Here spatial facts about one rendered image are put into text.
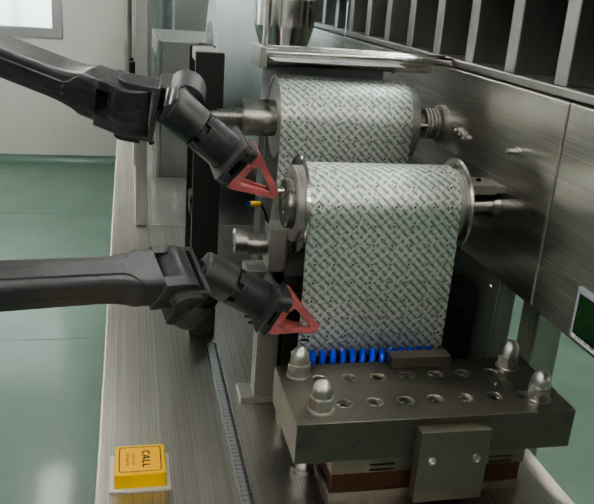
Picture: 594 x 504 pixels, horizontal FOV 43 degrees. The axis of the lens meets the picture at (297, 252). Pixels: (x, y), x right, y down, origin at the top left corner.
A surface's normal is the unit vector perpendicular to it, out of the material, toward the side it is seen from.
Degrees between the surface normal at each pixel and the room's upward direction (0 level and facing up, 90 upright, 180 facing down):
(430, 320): 90
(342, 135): 92
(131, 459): 0
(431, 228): 90
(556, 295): 90
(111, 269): 36
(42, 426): 0
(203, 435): 0
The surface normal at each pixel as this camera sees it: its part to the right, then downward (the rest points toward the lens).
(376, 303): 0.21, 0.35
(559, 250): -0.97, 0.00
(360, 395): 0.07, -0.94
